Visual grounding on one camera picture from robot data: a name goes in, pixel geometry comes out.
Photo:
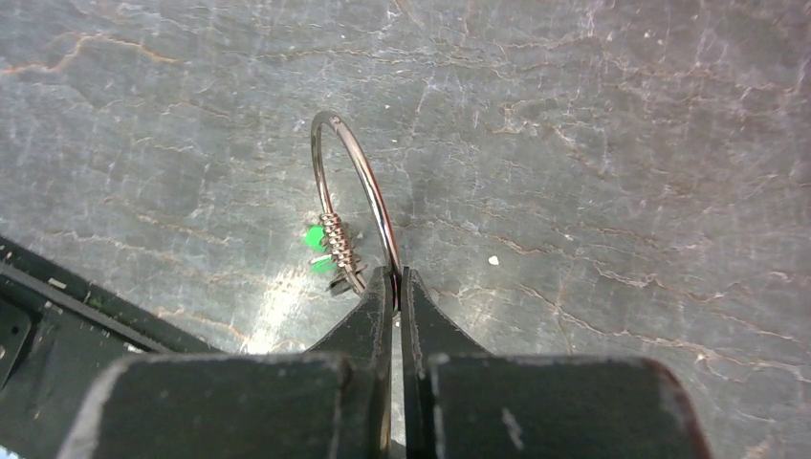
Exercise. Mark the green key tag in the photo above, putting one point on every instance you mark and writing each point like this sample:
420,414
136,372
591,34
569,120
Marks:
315,239

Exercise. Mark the large silver keyring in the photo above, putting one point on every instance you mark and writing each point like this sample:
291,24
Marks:
352,212

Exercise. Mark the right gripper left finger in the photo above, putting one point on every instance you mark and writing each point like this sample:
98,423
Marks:
363,343

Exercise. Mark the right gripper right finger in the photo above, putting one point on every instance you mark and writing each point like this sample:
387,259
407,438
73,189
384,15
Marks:
447,384

